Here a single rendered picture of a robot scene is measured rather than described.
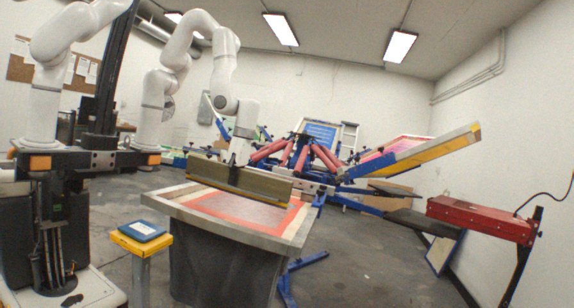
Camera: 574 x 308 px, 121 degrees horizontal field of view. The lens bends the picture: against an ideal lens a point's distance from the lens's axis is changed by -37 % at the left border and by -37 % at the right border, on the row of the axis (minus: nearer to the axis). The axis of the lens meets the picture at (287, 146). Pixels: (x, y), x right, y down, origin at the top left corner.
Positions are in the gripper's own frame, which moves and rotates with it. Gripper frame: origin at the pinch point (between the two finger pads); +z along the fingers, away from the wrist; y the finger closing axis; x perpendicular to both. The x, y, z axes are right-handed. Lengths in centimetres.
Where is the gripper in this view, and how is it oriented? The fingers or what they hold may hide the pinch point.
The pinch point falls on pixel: (234, 179)
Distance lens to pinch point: 93.5
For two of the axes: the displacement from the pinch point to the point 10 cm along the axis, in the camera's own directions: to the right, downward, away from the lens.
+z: -2.0, 9.8, 0.5
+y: -2.2, 0.1, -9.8
